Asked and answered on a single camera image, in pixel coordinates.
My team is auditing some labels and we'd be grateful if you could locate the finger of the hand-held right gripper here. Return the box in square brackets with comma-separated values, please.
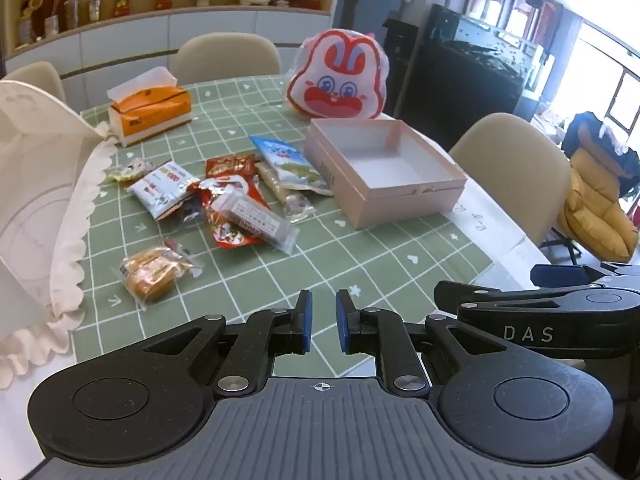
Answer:
[530, 261, 640, 289]
[433, 280, 592, 317]

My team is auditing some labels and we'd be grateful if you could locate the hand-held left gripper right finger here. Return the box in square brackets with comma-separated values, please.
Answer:
[335, 288, 502, 401]

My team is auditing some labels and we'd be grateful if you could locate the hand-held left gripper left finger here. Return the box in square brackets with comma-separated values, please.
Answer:
[144, 290, 314, 402]

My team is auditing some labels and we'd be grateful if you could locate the grey bar snack packet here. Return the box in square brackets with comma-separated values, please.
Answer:
[212, 191, 300, 256]

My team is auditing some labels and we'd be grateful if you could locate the shiny red cartoon packet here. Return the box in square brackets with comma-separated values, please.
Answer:
[197, 175, 273, 249]

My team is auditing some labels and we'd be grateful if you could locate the clear roll snack packet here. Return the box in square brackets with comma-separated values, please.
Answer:
[254, 161, 317, 225]

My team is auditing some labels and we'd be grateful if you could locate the pink cardboard box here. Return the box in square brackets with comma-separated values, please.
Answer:
[303, 117, 469, 231]

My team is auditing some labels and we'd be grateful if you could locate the blue white snack packet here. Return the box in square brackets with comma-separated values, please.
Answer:
[249, 135, 335, 196]

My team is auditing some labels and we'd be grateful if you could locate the yellow pastry packet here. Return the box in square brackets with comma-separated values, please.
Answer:
[119, 240, 205, 304]

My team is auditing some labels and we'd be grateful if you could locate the red snack packet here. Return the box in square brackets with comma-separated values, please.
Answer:
[205, 154, 258, 180]

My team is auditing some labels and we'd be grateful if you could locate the white red-print snack packet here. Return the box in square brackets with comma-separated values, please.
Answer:
[125, 161, 201, 221]

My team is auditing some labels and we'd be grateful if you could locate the small yellow green candy packet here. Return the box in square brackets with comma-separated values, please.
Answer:
[105, 158, 153, 184]

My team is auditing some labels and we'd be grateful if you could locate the green checked tablecloth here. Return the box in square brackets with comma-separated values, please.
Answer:
[67, 74, 494, 379]

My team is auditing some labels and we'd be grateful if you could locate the yellow padded chair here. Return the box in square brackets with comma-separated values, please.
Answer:
[556, 150, 640, 264]

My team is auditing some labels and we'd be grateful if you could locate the beige chair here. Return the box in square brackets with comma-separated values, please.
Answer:
[448, 112, 574, 262]
[0, 61, 67, 104]
[171, 33, 283, 84]

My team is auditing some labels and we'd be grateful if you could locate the dark garment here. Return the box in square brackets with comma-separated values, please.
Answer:
[561, 111, 640, 197]

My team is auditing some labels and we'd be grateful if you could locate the black tank stand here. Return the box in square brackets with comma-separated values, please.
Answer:
[395, 37, 524, 126]

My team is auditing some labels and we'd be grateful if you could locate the red white rabbit bag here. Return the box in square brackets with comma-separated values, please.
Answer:
[285, 29, 389, 120]

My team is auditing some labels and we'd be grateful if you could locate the black box cabinet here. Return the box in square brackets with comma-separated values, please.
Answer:
[382, 17, 421, 116]

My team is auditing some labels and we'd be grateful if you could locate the glass fish tank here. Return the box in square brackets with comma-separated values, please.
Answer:
[429, 0, 566, 97]

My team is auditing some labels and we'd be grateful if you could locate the orange tissue box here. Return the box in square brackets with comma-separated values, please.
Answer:
[107, 67, 195, 149]

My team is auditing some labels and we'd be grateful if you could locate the white scalloped cloth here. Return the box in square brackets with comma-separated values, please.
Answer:
[0, 80, 114, 392]

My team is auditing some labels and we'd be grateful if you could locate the red plaque ornament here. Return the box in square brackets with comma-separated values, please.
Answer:
[36, 0, 65, 24]

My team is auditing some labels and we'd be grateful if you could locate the sunflower ornament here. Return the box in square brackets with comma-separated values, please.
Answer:
[19, 0, 45, 46]

